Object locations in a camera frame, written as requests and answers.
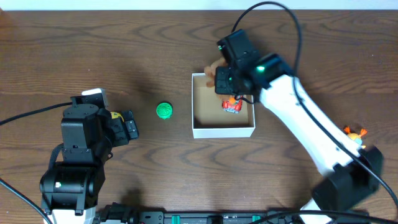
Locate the white cardboard box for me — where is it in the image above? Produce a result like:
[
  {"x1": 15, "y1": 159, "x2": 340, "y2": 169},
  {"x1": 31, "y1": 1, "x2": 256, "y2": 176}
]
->
[{"x1": 192, "y1": 73, "x2": 256, "y2": 139}]

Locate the black rail with green clips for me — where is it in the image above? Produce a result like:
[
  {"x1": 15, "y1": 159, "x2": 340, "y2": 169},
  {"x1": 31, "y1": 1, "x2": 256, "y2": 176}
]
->
[{"x1": 93, "y1": 202, "x2": 371, "y2": 224}]

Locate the yellow blue duck toy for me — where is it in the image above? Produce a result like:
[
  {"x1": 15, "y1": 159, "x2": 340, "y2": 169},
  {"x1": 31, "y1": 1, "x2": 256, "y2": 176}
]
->
[{"x1": 343, "y1": 126, "x2": 368, "y2": 149}]

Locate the green ridged ball toy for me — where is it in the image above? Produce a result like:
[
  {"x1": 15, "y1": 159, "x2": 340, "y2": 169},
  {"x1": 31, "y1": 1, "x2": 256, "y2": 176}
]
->
[{"x1": 156, "y1": 102, "x2": 173, "y2": 119}]

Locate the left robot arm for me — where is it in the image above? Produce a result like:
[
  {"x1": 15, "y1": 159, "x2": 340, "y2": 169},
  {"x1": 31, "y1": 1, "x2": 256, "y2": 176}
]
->
[{"x1": 40, "y1": 104, "x2": 139, "y2": 223}]

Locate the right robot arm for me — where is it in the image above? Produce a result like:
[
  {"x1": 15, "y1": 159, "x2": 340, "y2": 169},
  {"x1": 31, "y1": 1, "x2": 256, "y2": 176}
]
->
[{"x1": 215, "y1": 30, "x2": 384, "y2": 223}]

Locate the yellow ball with blue letters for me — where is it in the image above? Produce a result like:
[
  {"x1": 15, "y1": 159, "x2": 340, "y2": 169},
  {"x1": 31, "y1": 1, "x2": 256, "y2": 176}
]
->
[{"x1": 111, "y1": 111, "x2": 124, "y2": 121}]

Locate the brown plush toy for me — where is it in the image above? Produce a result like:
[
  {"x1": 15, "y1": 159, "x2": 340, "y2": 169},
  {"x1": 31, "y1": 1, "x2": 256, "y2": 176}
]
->
[{"x1": 204, "y1": 57, "x2": 236, "y2": 103}]

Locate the red toy fire truck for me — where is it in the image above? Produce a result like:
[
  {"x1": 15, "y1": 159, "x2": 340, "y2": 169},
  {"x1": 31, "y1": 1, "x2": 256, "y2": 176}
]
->
[{"x1": 222, "y1": 97, "x2": 243, "y2": 114}]

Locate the black cable bottom left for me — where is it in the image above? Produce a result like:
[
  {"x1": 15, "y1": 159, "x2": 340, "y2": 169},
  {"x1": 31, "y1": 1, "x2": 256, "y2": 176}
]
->
[{"x1": 0, "y1": 177, "x2": 53, "y2": 224}]

